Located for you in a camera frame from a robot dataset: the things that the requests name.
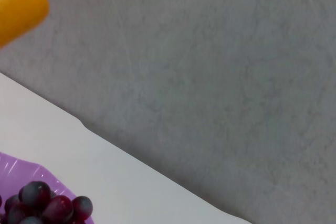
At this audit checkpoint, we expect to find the dark red grape bunch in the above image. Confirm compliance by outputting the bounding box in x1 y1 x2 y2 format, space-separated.
0 180 93 224

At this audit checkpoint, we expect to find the yellow plastic banana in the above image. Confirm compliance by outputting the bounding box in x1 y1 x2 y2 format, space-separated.
0 0 50 49

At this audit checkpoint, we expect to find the purple wavy plastic bowl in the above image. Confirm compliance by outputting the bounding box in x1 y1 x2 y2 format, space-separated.
0 152 96 224

